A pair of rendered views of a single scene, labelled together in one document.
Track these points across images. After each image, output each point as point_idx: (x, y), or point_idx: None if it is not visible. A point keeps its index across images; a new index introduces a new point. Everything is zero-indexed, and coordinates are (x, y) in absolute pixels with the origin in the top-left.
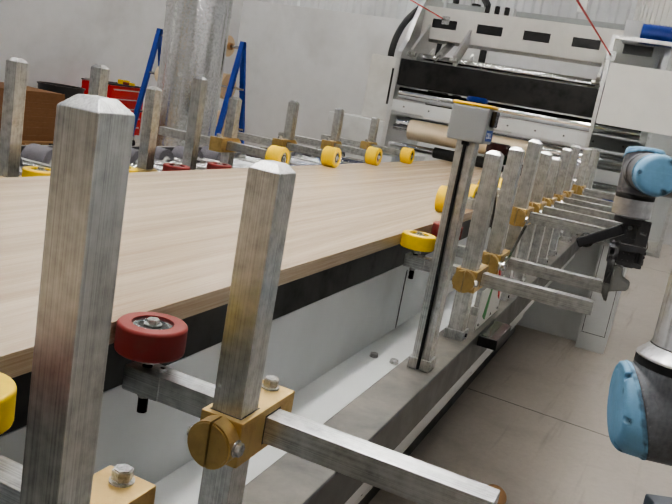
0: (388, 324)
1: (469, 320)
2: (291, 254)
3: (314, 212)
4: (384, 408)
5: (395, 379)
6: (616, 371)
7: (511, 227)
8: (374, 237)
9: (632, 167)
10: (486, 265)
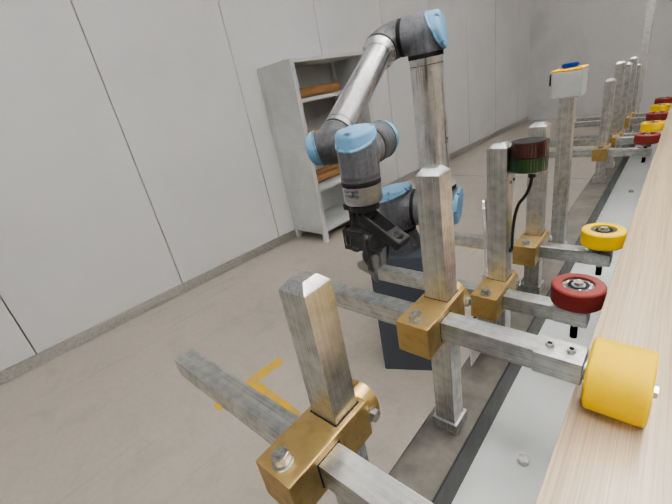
0: None
1: (515, 324)
2: (668, 169)
3: None
4: (569, 220)
5: (570, 236)
6: (459, 197)
7: None
8: (644, 210)
9: (393, 137)
10: (516, 243)
